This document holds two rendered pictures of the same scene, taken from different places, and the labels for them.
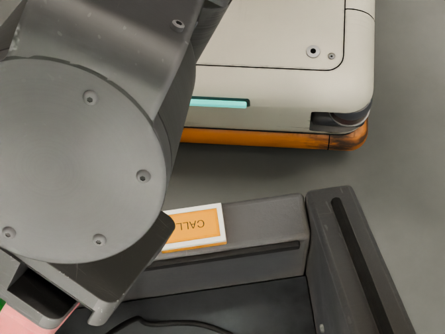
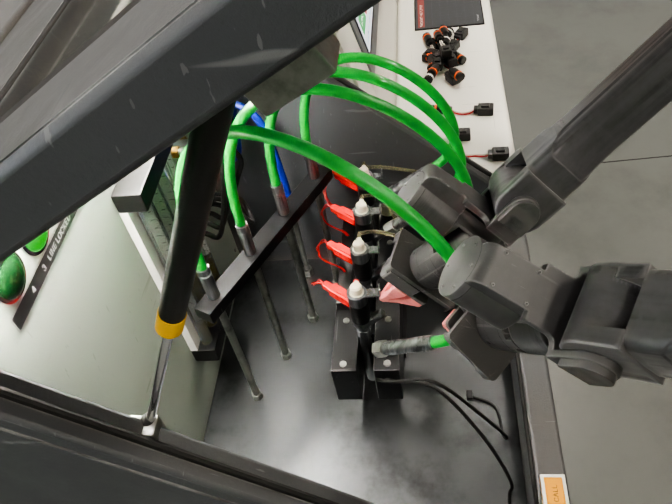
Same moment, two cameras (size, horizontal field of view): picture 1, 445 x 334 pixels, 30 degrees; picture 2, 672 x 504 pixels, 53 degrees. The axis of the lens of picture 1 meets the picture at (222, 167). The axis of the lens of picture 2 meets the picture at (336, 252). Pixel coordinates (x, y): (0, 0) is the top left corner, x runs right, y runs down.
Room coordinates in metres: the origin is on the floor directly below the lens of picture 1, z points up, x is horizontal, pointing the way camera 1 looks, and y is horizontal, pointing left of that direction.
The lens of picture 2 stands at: (0.06, -0.33, 1.80)
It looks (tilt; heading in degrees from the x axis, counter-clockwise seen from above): 46 degrees down; 102
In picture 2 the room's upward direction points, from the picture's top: 12 degrees counter-clockwise
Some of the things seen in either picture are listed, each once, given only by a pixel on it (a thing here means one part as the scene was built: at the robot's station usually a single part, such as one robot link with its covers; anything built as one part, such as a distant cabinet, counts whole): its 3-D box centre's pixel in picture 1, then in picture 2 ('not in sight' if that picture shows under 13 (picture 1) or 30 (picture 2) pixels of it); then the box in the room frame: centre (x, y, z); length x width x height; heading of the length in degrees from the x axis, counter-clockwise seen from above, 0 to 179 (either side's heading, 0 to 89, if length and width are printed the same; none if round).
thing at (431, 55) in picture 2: not in sight; (446, 50); (0.10, 0.99, 1.01); 0.23 x 0.11 x 0.06; 90
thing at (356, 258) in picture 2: not in sight; (374, 294); (-0.04, 0.33, 0.99); 0.05 x 0.03 x 0.21; 0
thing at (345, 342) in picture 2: not in sight; (373, 308); (-0.05, 0.37, 0.91); 0.34 x 0.10 x 0.15; 90
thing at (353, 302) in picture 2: not in sight; (372, 337); (-0.04, 0.25, 0.99); 0.05 x 0.03 x 0.21; 0
